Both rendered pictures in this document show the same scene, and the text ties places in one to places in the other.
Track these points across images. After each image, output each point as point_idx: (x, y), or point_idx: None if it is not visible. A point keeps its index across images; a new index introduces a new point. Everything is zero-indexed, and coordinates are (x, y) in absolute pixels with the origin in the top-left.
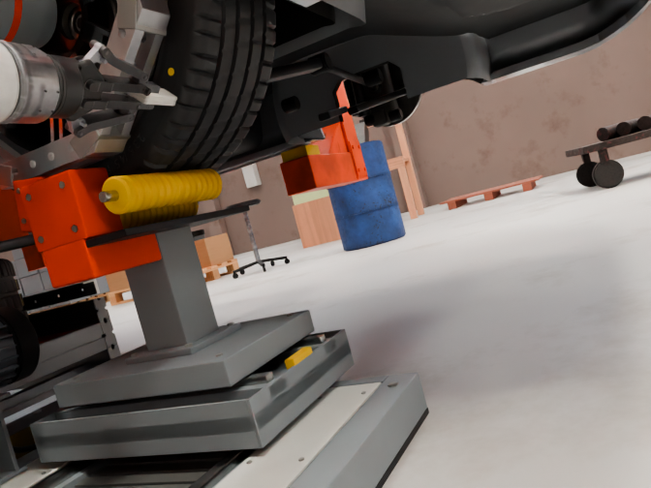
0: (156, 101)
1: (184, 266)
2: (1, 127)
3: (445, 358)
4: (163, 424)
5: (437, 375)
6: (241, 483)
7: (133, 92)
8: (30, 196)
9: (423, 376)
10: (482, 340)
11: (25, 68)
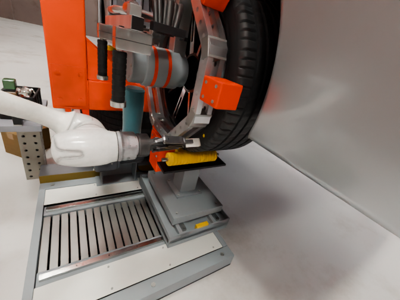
0: (189, 146)
1: (192, 171)
2: (166, 93)
3: (263, 238)
4: (156, 213)
5: (252, 246)
6: (152, 256)
7: (178, 146)
8: (152, 134)
9: (249, 241)
10: (283, 242)
11: (122, 153)
